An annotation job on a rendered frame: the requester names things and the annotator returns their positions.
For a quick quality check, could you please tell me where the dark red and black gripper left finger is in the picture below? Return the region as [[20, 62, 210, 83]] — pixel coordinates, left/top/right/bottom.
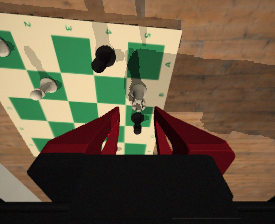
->
[[39, 106, 120, 155]]

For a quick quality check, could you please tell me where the green and cream chessboard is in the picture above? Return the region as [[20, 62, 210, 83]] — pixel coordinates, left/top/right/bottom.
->
[[0, 13, 182, 157]]

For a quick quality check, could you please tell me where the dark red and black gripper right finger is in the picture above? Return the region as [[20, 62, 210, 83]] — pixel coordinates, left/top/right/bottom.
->
[[153, 106, 235, 175]]

